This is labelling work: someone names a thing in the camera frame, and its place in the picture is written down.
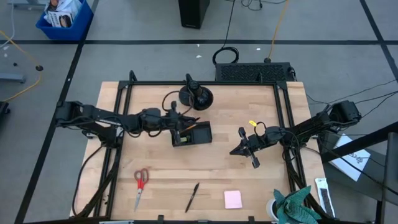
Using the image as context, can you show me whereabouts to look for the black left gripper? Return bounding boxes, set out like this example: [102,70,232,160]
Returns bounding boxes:
[138,101,200,146]

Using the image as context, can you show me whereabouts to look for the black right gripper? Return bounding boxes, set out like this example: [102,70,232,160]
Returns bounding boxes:
[229,126,272,169]

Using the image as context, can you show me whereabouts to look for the pink sticky note pad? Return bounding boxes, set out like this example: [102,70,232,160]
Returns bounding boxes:
[223,190,243,210]

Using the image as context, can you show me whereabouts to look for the black pen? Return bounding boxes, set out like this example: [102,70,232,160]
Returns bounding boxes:
[185,182,200,213]

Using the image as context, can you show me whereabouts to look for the red-handled scissors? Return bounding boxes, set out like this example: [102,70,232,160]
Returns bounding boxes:
[133,168,150,212]

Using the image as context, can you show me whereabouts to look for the black mesh desk organizer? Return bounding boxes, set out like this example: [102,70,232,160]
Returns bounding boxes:
[170,120,213,147]

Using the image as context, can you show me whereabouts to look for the black gooseneck desk lamp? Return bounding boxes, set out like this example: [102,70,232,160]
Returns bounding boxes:
[161,73,215,113]

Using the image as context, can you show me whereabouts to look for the white plant pot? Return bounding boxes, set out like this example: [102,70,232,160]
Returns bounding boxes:
[266,198,279,222]

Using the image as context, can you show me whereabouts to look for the black vented computer case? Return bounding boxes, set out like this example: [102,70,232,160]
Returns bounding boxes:
[215,62,295,83]

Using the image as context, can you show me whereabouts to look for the green plant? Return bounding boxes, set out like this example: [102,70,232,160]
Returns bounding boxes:
[272,185,323,224]

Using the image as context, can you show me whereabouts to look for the white card with black strip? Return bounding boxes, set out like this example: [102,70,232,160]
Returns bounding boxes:
[314,177,336,218]

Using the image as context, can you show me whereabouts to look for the black tower box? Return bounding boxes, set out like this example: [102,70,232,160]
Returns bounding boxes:
[178,0,211,30]

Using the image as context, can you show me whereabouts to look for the white paper sheet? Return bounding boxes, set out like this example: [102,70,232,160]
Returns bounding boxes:
[329,133,371,182]

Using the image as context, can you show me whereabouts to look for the black metal stand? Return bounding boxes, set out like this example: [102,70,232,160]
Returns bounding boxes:
[320,121,398,224]

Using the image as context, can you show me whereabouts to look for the blue plastic bin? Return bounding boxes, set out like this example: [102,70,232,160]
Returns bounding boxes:
[35,0,95,42]

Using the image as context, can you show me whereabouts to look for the white printed packages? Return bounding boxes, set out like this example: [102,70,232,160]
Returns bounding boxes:
[43,0,81,28]

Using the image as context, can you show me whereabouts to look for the grey metal bar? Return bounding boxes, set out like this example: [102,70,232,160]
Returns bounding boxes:
[0,73,27,84]

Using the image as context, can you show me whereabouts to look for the black coiled cable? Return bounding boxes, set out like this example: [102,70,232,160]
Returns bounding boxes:
[212,0,240,65]

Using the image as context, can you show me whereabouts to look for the yellow cable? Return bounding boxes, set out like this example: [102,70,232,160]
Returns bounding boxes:
[0,29,44,102]
[266,0,290,62]

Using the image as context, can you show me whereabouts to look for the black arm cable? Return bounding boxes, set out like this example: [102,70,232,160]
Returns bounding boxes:
[72,144,105,217]

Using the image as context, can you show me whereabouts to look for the black cables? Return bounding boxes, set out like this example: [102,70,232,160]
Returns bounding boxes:
[306,79,398,119]

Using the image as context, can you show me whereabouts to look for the white cable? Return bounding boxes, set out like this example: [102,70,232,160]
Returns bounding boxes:
[0,0,16,48]

